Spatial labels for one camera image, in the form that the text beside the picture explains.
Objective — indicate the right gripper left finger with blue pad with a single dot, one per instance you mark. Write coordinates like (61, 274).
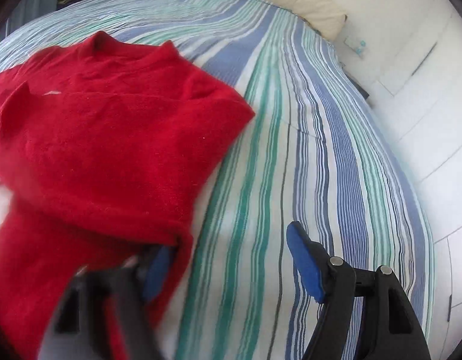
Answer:
(77, 329)

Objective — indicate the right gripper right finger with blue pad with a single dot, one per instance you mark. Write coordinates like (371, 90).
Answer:
(389, 328)

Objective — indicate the red knit sweater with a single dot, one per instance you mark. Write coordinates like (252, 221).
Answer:
(105, 147)

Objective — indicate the blue green striped bedspread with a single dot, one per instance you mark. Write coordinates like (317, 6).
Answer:
(313, 153)

